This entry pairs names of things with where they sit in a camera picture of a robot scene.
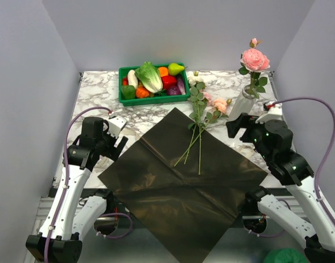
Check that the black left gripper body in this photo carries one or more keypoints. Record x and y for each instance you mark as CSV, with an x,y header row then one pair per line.
x,y
107,144

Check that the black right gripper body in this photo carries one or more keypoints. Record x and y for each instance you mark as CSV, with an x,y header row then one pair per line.
x,y
253,133

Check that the cream ribbon gold text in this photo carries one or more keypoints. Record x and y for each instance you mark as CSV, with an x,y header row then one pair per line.
x,y
132,136

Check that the small pink rose stem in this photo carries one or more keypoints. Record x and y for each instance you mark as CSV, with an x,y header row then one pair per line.
x,y
218,111

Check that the peach pink rose stem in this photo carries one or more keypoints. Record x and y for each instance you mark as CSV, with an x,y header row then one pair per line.
x,y
207,96

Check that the white flower stem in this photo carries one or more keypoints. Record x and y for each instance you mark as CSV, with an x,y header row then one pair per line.
x,y
197,85

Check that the large pink rose stem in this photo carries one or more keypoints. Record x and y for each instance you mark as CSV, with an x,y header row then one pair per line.
x,y
253,63

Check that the black wrapping paper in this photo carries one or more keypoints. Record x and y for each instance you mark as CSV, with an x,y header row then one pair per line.
x,y
186,195

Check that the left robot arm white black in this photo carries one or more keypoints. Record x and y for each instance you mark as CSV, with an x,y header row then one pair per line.
x,y
60,238

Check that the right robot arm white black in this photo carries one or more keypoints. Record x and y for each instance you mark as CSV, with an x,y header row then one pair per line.
x,y
273,140

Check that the white ribbed vase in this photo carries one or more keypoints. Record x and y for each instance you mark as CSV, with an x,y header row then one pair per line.
x,y
243,104

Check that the green bell pepper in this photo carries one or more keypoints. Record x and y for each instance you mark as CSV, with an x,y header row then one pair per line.
x,y
128,92

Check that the orange pumpkin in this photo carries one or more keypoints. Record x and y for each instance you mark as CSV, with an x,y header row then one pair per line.
x,y
142,92

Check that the green plastic tray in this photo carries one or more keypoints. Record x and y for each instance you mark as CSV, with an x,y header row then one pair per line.
x,y
123,71

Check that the white radish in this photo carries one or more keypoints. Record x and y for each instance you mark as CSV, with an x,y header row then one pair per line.
x,y
132,79

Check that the purple cabbage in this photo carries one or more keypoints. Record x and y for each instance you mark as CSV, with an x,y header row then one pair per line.
x,y
173,90

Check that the green romaine lettuce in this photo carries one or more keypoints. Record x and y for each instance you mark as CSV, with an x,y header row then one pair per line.
x,y
150,77

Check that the red bell pepper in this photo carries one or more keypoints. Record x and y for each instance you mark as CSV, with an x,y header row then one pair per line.
x,y
168,81

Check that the purple eggplant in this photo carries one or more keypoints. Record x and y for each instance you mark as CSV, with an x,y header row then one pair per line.
x,y
180,85

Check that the orange bell pepper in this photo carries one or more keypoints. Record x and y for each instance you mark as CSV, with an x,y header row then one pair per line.
x,y
163,71

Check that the yellow-green pear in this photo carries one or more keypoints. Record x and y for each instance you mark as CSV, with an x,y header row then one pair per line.
x,y
175,69

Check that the green cloth bundle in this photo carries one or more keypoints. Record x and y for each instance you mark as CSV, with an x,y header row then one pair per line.
x,y
286,255

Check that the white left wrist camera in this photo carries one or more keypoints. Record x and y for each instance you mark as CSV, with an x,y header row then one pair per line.
x,y
116,125

